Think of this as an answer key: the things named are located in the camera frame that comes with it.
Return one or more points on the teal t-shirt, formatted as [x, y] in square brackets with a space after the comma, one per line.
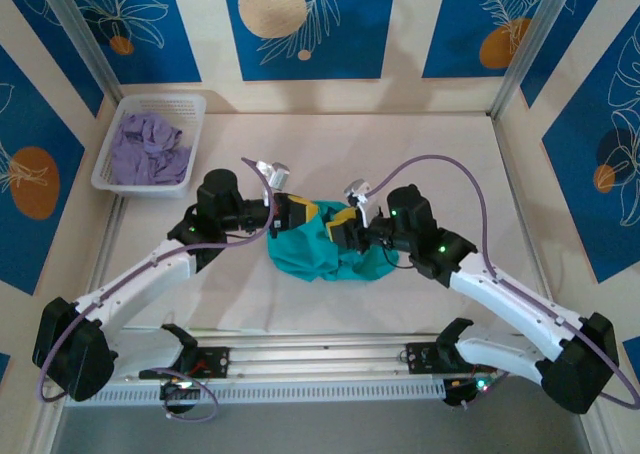
[300, 259]

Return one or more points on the white plastic basket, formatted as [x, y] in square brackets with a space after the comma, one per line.
[150, 191]

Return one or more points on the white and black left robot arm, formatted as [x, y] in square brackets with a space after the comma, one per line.
[130, 289]

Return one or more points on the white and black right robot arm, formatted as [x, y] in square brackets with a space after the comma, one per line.
[515, 304]

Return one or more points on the purple t-shirt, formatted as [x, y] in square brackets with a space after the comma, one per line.
[145, 154]

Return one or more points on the white table cover cloth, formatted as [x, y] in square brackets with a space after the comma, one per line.
[325, 149]

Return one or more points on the black right controller board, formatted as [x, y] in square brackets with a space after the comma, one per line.
[465, 393]

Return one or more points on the black controller board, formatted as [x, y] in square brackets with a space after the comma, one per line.
[465, 393]
[175, 391]

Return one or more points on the black left controller board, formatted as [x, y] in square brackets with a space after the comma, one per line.
[175, 391]

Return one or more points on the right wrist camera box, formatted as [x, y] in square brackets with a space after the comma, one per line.
[360, 194]

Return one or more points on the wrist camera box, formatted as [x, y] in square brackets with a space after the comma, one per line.
[360, 194]
[277, 174]

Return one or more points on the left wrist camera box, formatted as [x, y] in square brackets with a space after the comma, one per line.
[277, 174]

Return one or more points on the aluminium mounting rail frame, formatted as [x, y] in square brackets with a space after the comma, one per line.
[325, 346]

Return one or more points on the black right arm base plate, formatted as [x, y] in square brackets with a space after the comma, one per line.
[422, 359]

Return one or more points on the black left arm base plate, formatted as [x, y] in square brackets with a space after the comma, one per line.
[215, 361]

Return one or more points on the aluminium corner post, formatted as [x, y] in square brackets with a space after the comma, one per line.
[90, 44]
[530, 44]

